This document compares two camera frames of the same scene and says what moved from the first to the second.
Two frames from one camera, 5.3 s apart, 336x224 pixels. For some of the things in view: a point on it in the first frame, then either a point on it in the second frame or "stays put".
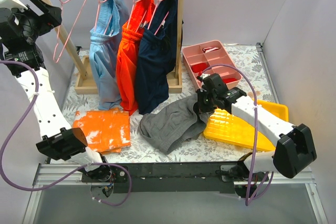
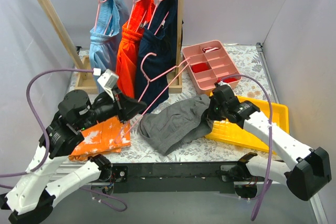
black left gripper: (42, 22) to (122, 107)
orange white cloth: (106, 131) stays put
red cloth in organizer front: (229, 80) stays put
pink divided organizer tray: (197, 57) stays put
